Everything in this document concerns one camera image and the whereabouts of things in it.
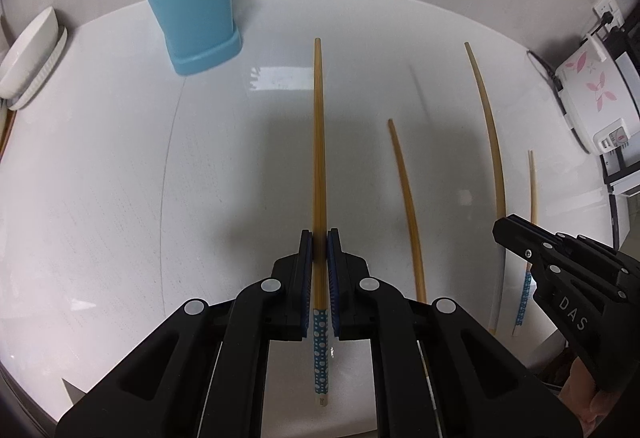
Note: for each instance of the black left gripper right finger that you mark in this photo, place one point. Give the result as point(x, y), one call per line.
point(348, 307)

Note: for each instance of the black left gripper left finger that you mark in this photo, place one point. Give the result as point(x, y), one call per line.
point(291, 315)

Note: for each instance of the bamboo chopstick blue dotted end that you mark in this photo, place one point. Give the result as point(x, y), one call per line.
point(533, 218)
point(320, 281)

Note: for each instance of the person's right hand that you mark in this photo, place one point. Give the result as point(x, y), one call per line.
point(585, 400)

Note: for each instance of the white floral rice cooker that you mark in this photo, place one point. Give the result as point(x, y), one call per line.
point(599, 90)

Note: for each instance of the round wooden board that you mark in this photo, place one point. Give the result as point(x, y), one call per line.
point(10, 120)

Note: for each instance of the white ribbed plate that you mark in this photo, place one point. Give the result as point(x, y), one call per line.
point(43, 74)

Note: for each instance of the white ceramic bowl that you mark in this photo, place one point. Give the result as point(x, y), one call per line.
point(28, 53)

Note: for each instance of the wall socket with plug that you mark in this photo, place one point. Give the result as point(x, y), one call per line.
point(610, 11)

